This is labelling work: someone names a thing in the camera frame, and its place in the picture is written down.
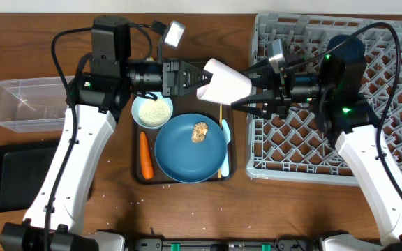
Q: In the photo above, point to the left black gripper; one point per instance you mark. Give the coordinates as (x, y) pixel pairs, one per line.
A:
(169, 78)

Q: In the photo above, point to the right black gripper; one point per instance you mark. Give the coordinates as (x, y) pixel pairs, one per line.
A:
(276, 98)

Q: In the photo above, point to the pink cup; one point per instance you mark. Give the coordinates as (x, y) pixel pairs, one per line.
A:
(226, 85)

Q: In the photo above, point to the light blue rice bowl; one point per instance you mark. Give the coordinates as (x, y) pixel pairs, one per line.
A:
(152, 114)

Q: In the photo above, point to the dark blue plate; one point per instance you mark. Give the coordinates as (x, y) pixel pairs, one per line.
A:
(184, 160)

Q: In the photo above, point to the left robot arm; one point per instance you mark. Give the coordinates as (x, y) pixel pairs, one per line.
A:
(104, 81)

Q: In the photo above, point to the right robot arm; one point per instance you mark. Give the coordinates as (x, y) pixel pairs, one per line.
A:
(342, 115)

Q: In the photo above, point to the brown food scrap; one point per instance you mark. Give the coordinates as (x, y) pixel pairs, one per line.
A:
(199, 132)

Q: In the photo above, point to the dark brown serving tray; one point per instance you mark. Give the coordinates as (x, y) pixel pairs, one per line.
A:
(187, 104)

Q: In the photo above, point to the light blue plastic spoon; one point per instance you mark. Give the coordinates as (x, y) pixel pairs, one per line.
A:
(225, 167)

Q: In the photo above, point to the wooden chopstick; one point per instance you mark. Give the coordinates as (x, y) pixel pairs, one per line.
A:
(220, 125)

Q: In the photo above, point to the orange carrot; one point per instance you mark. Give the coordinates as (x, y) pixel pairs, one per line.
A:
(145, 158)

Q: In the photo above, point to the clear plastic bin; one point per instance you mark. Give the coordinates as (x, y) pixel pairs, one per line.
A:
(32, 105)

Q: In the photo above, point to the black plastic bin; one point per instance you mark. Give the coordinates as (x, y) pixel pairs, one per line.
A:
(23, 168)

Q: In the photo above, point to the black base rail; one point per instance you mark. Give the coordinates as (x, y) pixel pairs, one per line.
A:
(280, 244)

